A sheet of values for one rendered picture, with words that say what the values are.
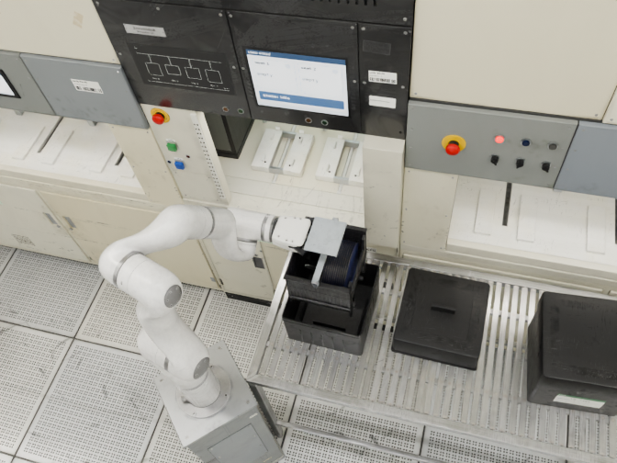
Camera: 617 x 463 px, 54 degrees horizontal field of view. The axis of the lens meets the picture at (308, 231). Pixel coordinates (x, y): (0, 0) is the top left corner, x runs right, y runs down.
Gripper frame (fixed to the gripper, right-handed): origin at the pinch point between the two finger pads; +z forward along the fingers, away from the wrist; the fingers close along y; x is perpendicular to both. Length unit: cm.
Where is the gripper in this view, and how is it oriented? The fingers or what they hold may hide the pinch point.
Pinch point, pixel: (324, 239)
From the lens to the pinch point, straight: 178.7
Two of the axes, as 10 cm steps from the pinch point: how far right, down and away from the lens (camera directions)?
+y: -2.9, 8.1, -5.1
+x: -0.9, -5.5, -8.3
